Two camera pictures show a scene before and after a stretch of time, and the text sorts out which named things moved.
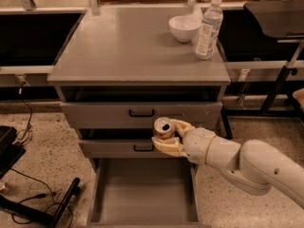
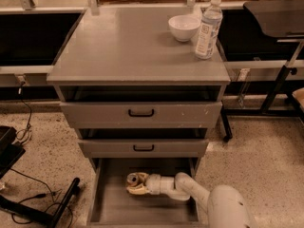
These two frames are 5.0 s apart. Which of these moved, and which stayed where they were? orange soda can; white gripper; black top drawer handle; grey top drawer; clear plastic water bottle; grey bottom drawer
Moved: white gripper; orange soda can
Stayed: black top drawer handle; grey bottom drawer; grey top drawer; clear plastic water bottle
